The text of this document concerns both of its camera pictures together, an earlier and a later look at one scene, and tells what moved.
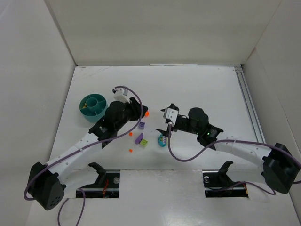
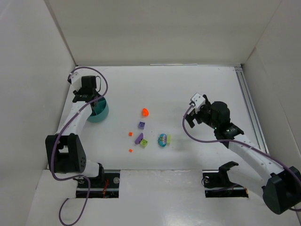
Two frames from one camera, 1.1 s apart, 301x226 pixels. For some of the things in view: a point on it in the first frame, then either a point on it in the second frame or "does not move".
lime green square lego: [143, 142] does not move
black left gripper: [136, 108] to [84, 96]
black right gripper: [168, 121] to [196, 116]
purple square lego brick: [141, 125] does not move
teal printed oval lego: [162, 140] does not move
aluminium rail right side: [244, 84] does not move
